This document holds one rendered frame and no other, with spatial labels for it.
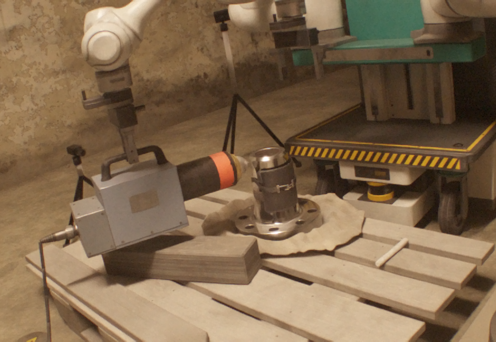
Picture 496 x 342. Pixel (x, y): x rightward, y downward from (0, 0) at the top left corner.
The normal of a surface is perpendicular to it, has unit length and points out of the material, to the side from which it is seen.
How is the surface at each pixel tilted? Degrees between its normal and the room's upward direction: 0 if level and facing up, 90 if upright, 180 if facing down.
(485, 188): 90
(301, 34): 90
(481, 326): 0
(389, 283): 0
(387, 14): 90
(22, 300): 0
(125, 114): 90
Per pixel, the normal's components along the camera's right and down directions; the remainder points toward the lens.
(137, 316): -0.16, -0.93
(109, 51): 0.13, 0.37
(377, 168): -0.64, 0.35
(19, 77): 0.69, 0.13
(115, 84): 0.43, 0.22
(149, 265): -0.35, 0.36
